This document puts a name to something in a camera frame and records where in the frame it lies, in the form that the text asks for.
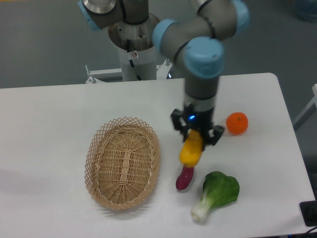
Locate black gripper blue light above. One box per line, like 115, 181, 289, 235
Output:
170, 104, 225, 151

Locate yellow mango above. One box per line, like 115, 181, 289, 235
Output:
179, 129, 203, 168

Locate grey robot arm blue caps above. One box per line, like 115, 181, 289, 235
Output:
78, 0, 250, 149

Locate woven wicker basket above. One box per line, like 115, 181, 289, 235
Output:
84, 117, 160, 210

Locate orange tangerine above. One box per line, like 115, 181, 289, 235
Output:
226, 112, 249, 135

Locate purple sweet potato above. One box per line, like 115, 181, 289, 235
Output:
175, 166, 194, 190

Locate green bok choy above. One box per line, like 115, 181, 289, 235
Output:
191, 171, 240, 222

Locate white table leg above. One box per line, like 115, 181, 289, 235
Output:
292, 84, 317, 131

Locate black device at table edge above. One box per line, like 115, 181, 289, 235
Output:
299, 200, 317, 227

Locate black cable on pedestal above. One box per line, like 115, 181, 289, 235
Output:
126, 39, 143, 81

